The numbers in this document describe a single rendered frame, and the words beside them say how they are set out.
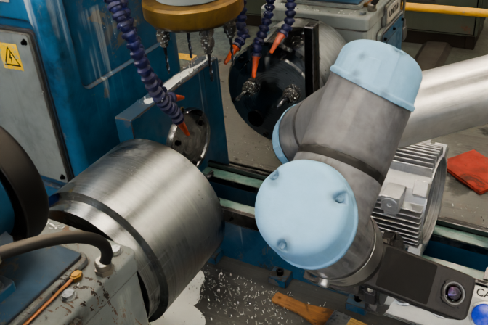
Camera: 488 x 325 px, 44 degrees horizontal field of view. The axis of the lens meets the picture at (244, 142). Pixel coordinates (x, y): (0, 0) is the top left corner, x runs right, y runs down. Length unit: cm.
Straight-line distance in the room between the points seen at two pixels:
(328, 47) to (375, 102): 88
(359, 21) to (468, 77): 79
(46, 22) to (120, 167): 31
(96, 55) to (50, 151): 22
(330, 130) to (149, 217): 45
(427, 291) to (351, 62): 24
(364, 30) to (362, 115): 98
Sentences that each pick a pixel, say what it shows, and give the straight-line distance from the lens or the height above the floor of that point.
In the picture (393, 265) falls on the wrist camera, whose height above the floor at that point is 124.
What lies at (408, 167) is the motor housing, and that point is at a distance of 100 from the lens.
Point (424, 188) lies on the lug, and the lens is 98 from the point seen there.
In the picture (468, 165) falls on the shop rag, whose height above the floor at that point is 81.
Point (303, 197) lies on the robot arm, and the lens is 44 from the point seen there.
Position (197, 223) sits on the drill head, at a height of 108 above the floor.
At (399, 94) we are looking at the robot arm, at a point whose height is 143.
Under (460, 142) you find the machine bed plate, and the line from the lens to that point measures 166.
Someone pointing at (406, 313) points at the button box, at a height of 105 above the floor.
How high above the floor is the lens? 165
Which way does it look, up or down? 31 degrees down
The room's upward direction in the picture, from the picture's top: 5 degrees counter-clockwise
